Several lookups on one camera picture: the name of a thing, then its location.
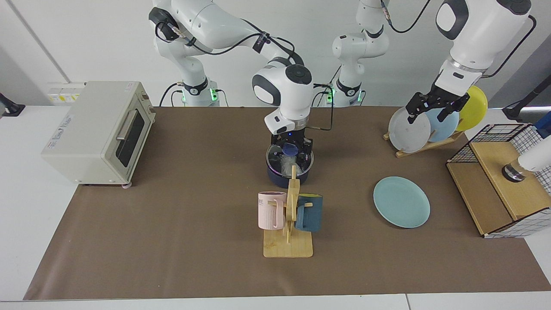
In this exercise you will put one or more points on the white tube dark end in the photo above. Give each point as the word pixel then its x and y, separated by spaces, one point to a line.
pixel 536 158

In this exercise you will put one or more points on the light blue plate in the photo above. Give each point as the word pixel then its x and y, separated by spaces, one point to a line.
pixel 445 128

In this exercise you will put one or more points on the wooden plate rack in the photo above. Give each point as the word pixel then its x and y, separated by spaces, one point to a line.
pixel 430 146

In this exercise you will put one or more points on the pale toaster oven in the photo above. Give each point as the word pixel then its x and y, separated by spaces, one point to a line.
pixel 82 142

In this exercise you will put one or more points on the pink mug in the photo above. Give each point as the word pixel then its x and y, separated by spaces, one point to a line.
pixel 269 215

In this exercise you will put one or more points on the brown table cloth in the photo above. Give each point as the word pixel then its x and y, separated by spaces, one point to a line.
pixel 172 258

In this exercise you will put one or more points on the white plate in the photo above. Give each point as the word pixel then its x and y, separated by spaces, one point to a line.
pixel 409 135

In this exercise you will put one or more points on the glass lid blue knob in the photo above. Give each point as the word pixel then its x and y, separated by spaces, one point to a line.
pixel 275 165

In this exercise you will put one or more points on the teal plate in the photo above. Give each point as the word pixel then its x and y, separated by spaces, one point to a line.
pixel 402 202

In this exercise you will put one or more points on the dark blue pot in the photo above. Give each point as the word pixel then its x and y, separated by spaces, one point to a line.
pixel 277 181

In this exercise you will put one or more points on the blue object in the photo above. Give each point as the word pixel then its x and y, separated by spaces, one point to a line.
pixel 544 130

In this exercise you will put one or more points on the wooden mug stand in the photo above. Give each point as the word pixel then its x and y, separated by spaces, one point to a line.
pixel 287 247

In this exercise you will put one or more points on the white wall socket strip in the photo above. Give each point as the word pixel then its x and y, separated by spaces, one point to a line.
pixel 64 95

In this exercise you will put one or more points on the black mount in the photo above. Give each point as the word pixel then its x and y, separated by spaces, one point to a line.
pixel 514 111
pixel 10 108

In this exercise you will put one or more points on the dark teal mug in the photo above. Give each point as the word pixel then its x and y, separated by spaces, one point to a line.
pixel 311 215

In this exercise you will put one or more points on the yellow plate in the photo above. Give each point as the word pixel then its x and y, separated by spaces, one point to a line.
pixel 475 107

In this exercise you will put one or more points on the white vermicelli bundle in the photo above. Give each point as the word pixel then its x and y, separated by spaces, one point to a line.
pixel 286 165

